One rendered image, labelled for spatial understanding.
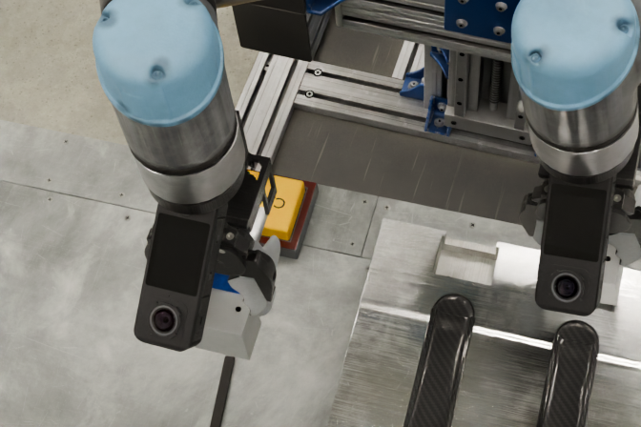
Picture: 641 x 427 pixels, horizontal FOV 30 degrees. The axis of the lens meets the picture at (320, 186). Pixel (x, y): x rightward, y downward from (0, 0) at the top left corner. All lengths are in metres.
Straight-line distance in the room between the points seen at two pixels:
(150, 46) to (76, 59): 1.69
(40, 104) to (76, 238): 1.13
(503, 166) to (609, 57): 1.22
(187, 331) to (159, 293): 0.03
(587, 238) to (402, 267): 0.25
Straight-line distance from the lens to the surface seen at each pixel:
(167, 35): 0.72
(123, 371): 1.17
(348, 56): 2.05
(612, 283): 1.02
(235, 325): 0.99
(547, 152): 0.83
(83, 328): 1.20
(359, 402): 1.04
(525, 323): 1.06
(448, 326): 1.07
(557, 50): 0.72
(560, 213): 0.89
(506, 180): 1.92
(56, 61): 2.41
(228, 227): 0.89
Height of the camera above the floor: 1.86
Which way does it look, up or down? 60 degrees down
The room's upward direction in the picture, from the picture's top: 8 degrees counter-clockwise
